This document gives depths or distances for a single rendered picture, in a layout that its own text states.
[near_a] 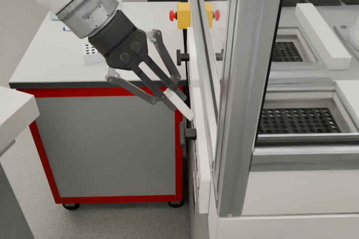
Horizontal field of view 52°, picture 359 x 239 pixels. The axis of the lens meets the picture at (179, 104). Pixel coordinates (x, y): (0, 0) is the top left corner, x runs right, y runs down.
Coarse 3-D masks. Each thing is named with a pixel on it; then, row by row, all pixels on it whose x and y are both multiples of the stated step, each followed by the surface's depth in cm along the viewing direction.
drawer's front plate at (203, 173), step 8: (192, 96) 92; (200, 96) 87; (192, 104) 92; (200, 104) 85; (200, 112) 82; (200, 120) 80; (200, 128) 78; (200, 136) 76; (200, 144) 75; (200, 152) 73; (200, 160) 71; (208, 160) 71; (200, 168) 70; (208, 168) 70; (200, 176) 70; (208, 176) 68; (200, 184) 70; (208, 184) 68; (200, 192) 70; (208, 192) 70; (200, 200) 72; (208, 200) 71; (200, 208) 73; (208, 208) 73
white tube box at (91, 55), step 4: (84, 44) 132; (88, 44) 132; (84, 48) 130; (88, 48) 131; (92, 48) 130; (84, 52) 128; (88, 52) 128; (92, 52) 128; (96, 52) 128; (84, 56) 126; (88, 56) 127; (92, 56) 127; (96, 56) 127; (100, 56) 128; (84, 60) 127; (88, 60) 128; (92, 60) 128; (96, 60) 128; (100, 60) 129; (104, 60) 129
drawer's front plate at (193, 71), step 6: (192, 30) 112; (192, 36) 109; (192, 42) 107; (192, 48) 104; (192, 54) 101; (192, 60) 99; (192, 66) 97; (192, 72) 95; (192, 78) 93; (198, 78) 93; (192, 84) 93; (198, 84) 93; (192, 90) 94
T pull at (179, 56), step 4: (176, 52) 106; (180, 52) 106; (176, 56) 105; (180, 56) 104; (184, 56) 104; (188, 56) 104; (180, 60) 102; (184, 60) 104; (188, 60) 104; (180, 64) 102
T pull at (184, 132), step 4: (180, 124) 82; (184, 124) 82; (180, 128) 81; (184, 128) 81; (192, 128) 81; (180, 132) 80; (184, 132) 80; (188, 132) 80; (192, 132) 80; (180, 136) 79; (184, 136) 79; (188, 136) 79; (192, 136) 79; (196, 136) 79; (180, 140) 78; (184, 140) 78; (180, 144) 77; (184, 144) 77
